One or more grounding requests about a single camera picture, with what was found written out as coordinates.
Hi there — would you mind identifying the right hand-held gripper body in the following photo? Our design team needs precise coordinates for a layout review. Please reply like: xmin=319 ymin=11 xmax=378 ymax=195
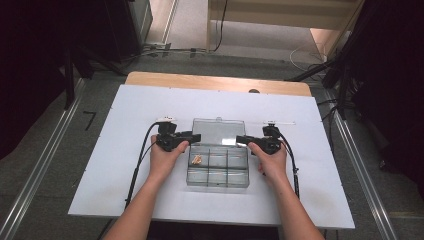
xmin=254 ymin=120 xmax=296 ymax=156

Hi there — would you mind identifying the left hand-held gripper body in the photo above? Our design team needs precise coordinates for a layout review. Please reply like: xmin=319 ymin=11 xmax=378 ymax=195
xmin=155 ymin=116 xmax=185 ymax=153

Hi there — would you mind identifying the clear plastic compartment box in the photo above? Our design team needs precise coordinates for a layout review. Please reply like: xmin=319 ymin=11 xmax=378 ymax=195
xmin=185 ymin=117 xmax=250 ymax=188

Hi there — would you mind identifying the person's right hand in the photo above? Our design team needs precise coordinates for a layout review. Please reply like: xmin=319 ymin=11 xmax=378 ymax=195
xmin=248 ymin=141 xmax=288 ymax=184

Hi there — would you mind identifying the person's left hand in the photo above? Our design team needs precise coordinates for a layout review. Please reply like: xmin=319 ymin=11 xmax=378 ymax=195
xmin=148 ymin=134 xmax=190 ymax=181

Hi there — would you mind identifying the white board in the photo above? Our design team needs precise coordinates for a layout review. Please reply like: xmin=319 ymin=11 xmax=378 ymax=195
xmin=68 ymin=84 xmax=355 ymax=230

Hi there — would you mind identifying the wooden table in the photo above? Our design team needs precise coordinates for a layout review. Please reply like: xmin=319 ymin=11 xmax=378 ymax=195
xmin=124 ymin=70 xmax=313 ymax=98

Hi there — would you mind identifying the black metal stand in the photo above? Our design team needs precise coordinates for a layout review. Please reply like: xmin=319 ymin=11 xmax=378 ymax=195
xmin=62 ymin=44 xmax=128 ymax=111
xmin=285 ymin=54 xmax=356 ymax=121

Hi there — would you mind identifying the grey cabinet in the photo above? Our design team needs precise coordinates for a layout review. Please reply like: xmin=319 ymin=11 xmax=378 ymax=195
xmin=128 ymin=0 xmax=154 ymax=46

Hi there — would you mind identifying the black curtain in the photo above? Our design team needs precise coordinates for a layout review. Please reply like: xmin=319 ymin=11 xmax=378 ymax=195
xmin=328 ymin=0 xmax=424 ymax=198
xmin=0 ymin=0 xmax=143 ymax=161

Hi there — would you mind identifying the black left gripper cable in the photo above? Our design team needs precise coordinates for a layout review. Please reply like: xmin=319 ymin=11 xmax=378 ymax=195
xmin=124 ymin=121 xmax=162 ymax=208

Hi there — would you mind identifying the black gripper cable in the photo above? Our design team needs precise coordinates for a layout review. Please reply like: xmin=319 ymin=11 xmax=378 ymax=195
xmin=277 ymin=130 xmax=300 ymax=200
xmin=124 ymin=121 xmax=162 ymax=208

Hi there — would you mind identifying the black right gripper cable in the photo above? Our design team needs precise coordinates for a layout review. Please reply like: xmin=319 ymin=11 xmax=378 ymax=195
xmin=277 ymin=130 xmax=300 ymax=200

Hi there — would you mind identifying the white floor cable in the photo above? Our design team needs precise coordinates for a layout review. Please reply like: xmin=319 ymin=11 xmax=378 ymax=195
xmin=288 ymin=45 xmax=327 ymax=73

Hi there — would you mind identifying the black floor cable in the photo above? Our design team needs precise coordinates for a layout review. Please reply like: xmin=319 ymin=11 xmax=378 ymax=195
xmin=138 ymin=42 xmax=208 ymax=58

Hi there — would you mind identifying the metal floor rail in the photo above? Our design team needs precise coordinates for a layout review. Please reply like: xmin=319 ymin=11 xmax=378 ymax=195
xmin=323 ymin=89 xmax=400 ymax=240
xmin=0 ymin=78 xmax=88 ymax=240

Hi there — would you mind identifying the black hanging cable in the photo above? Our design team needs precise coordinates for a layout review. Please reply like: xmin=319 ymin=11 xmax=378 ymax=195
xmin=212 ymin=0 xmax=230 ymax=53

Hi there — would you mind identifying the light wooden shelf frame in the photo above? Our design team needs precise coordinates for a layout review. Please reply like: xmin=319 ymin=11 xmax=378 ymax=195
xmin=205 ymin=0 xmax=365 ymax=53

